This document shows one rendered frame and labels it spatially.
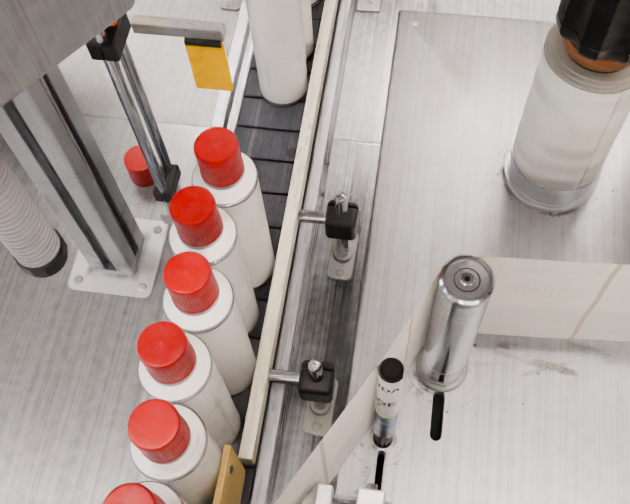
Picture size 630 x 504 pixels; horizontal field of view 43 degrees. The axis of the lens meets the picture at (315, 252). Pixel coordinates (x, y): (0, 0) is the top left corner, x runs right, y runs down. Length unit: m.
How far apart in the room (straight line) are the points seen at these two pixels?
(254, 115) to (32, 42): 0.51
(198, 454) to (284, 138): 0.40
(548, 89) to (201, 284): 0.33
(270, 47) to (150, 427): 0.41
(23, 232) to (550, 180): 0.46
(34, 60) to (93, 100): 0.60
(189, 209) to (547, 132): 0.32
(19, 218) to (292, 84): 0.40
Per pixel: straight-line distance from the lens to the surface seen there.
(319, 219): 0.75
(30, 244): 0.54
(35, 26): 0.37
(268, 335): 0.70
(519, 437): 0.72
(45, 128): 0.63
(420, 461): 0.71
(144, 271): 0.84
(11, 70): 0.38
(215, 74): 0.63
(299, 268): 0.77
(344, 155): 0.89
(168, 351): 0.53
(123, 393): 0.80
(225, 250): 0.60
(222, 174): 0.60
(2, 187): 0.50
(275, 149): 0.83
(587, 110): 0.68
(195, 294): 0.54
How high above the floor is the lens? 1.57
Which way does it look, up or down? 63 degrees down
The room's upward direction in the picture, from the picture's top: 6 degrees counter-clockwise
